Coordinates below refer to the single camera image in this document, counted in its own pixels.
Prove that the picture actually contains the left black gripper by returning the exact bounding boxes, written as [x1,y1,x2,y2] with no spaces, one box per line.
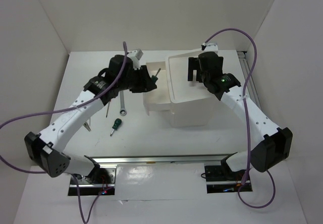
[118,65,156,93]

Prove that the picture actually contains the green long screwdriver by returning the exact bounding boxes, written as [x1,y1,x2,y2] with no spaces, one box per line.
[151,68,161,84]

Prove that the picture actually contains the green stubby screwdriver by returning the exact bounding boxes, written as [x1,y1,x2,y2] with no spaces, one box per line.
[110,118,122,136]

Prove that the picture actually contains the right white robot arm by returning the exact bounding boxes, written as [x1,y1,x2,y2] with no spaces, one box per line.
[188,51,293,180]

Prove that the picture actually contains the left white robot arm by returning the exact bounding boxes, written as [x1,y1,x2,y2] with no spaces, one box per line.
[24,54,158,183]

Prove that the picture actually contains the white drawer cabinet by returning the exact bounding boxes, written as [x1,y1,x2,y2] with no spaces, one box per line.
[166,49,216,128]

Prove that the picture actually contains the long silver ratchet wrench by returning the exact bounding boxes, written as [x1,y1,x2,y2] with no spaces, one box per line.
[119,91,127,116]

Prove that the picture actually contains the purple red screwdriver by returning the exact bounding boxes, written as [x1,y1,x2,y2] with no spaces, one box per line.
[105,101,111,118]

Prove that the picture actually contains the yellow black pliers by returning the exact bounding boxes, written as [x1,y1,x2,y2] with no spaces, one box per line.
[83,119,91,132]

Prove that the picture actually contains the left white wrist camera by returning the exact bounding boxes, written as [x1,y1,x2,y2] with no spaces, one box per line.
[127,49,143,70]

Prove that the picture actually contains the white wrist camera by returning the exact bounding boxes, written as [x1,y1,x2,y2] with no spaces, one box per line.
[127,49,143,70]
[201,42,219,53]

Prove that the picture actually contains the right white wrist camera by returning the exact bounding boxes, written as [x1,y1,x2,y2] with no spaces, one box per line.
[201,42,219,53]

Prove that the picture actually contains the right side aluminium rail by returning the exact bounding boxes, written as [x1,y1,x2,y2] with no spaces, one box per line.
[237,51,259,105]

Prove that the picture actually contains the aluminium rail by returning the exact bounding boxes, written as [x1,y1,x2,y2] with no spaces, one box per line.
[93,154,230,164]
[237,51,259,105]

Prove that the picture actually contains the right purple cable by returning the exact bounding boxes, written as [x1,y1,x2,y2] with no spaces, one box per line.
[201,27,276,207]

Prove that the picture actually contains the purple cable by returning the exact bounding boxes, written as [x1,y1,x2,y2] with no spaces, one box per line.
[201,27,276,207]
[0,41,128,224]

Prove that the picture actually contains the front aluminium rail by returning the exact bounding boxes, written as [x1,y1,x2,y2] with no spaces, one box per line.
[93,154,230,164]

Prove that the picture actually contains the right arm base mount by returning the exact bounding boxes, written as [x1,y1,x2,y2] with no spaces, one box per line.
[200,162,252,194]

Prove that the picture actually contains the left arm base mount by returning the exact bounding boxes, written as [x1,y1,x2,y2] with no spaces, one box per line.
[68,164,117,196]

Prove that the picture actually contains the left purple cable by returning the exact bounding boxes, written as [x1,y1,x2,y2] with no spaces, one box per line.
[0,41,128,224]

